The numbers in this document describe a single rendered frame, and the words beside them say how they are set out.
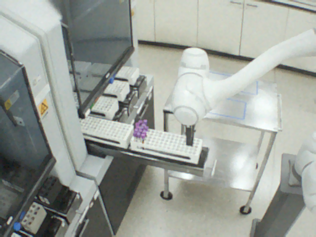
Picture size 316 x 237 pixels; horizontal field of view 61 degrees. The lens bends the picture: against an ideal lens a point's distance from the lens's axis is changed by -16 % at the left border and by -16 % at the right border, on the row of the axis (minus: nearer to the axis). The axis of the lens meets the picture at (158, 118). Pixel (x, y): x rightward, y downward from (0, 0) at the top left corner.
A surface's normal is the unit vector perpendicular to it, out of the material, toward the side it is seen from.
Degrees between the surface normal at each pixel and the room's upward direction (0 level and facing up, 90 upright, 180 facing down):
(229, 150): 0
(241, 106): 0
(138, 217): 0
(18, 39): 29
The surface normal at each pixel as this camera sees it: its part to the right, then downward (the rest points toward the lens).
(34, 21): 0.45, -0.56
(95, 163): -0.02, -0.75
